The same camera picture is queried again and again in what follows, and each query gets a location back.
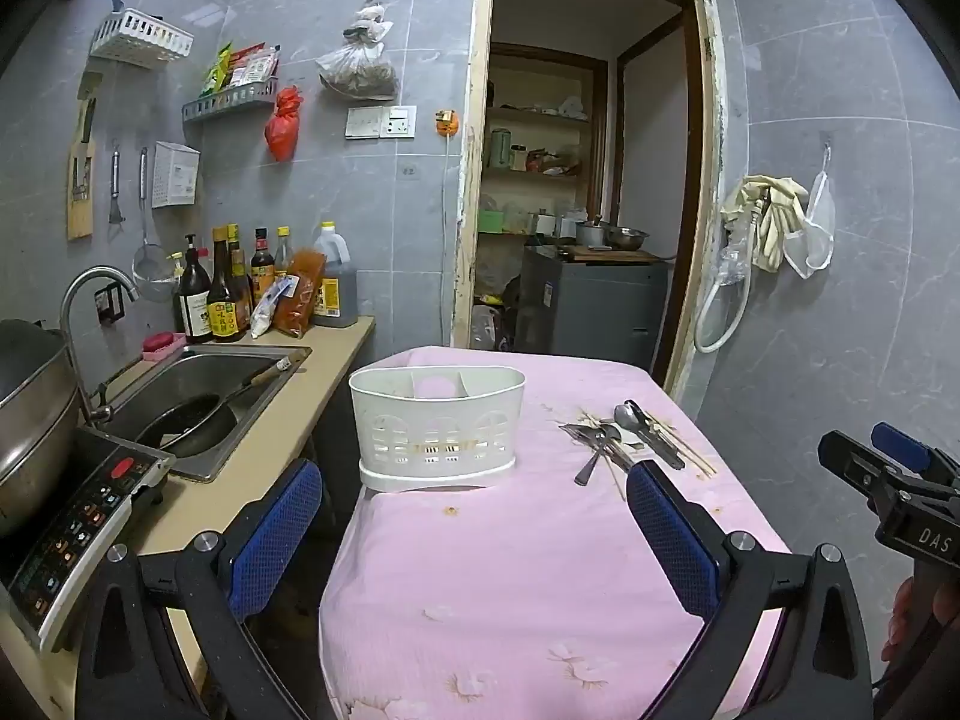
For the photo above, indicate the steel faucet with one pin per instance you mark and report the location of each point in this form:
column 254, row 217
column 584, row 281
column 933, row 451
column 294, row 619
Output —
column 71, row 315

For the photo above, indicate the white plastic utensil caddy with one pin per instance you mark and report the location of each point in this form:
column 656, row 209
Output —
column 390, row 420

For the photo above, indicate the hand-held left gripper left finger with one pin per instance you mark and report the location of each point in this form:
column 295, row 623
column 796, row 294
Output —
column 277, row 532

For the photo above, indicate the white wall basket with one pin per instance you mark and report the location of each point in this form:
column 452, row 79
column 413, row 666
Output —
column 142, row 34

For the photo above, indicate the induction cooker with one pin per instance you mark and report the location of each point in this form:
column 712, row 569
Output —
column 82, row 510

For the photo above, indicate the beige kitchen counter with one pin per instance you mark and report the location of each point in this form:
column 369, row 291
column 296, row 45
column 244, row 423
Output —
column 300, row 420

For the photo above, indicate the green seasoning packet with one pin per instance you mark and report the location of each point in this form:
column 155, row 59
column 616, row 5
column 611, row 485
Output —
column 217, row 71

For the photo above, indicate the red white seasoning packet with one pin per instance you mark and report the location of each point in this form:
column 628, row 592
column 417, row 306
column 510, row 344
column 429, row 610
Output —
column 251, row 64

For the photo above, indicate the clear glass bottle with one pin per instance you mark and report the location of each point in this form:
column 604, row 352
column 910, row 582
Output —
column 283, row 251

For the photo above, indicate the dark sauce bottle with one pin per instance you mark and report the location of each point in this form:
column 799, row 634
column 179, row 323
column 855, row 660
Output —
column 240, row 270

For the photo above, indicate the orange spice packet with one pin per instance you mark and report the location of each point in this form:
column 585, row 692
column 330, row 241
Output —
column 300, row 292

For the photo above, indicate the red label sauce bottle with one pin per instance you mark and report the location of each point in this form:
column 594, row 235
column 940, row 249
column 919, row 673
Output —
column 262, row 262

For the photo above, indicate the steel bowl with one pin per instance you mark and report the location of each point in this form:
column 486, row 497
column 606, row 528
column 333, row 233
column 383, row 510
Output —
column 626, row 238

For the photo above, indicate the steel wok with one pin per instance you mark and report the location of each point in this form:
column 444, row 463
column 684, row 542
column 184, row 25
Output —
column 30, row 420

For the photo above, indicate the dark oil jug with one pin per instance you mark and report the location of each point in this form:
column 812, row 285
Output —
column 335, row 285

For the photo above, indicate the orange plug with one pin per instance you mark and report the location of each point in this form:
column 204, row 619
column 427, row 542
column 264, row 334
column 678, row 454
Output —
column 446, row 122

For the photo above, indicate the clear plastic bag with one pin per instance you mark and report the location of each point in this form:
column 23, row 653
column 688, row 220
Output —
column 731, row 255

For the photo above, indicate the steel pot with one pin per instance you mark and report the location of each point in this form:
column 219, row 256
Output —
column 590, row 234

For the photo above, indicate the beige rubber gloves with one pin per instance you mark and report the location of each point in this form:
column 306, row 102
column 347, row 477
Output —
column 772, row 210

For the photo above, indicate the clear bag of dried goods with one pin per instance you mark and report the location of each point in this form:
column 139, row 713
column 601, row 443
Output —
column 356, row 67

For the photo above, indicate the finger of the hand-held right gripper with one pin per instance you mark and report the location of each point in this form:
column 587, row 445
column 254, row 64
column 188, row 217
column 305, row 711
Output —
column 900, row 444
column 851, row 459

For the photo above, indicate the wooden cutting board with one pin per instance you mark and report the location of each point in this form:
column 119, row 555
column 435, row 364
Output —
column 81, row 206

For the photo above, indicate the metal spoon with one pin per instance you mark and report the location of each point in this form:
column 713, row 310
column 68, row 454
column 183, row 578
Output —
column 574, row 431
column 606, row 435
column 626, row 415

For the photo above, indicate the green box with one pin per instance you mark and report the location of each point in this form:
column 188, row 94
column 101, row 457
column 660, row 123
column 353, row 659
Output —
column 491, row 221

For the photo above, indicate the steel sink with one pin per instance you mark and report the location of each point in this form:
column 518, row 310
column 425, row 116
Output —
column 172, row 382

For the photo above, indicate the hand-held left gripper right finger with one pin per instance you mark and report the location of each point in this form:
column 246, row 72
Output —
column 671, row 540

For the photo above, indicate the white blue packet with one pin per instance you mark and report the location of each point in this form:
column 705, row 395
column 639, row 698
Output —
column 270, row 307

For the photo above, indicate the pink soap dish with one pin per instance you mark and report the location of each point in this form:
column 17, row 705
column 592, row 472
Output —
column 161, row 343

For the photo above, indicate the wooden door frame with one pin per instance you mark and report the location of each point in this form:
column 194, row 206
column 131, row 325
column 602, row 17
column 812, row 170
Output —
column 716, row 165

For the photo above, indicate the grey cabinet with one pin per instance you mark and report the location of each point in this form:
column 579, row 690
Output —
column 585, row 307

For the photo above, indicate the black wall socket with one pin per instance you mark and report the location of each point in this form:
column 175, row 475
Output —
column 110, row 304

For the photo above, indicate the yellow label sauce bottle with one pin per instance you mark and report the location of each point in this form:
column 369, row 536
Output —
column 223, row 307

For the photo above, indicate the red plastic bag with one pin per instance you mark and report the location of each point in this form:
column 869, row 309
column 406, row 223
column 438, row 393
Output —
column 283, row 127

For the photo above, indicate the pink floral tablecloth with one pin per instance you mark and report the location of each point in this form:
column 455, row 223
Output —
column 525, row 577

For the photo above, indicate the wooden shelf unit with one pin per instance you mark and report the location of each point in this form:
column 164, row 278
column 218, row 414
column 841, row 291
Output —
column 536, row 114

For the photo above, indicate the grey wall shelf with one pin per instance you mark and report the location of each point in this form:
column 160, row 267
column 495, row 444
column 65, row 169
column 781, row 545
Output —
column 225, row 103

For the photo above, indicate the black frying pan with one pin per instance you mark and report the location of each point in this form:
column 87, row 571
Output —
column 180, row 424

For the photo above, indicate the bundle of bamboo chopsticks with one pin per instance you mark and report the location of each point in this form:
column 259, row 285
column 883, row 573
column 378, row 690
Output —
column 690, row 460

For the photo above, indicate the white wall socket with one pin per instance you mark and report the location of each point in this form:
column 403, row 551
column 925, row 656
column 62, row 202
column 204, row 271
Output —
column 400, row 122

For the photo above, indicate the metal peeler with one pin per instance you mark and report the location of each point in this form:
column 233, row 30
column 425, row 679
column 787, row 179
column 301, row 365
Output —
column 115, row 187

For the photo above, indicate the person's right hand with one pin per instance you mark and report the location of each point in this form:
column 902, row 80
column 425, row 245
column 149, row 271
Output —
column 909, row 615

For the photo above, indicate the white wall box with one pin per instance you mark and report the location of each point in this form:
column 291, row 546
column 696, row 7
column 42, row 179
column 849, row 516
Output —
column 176, row 176

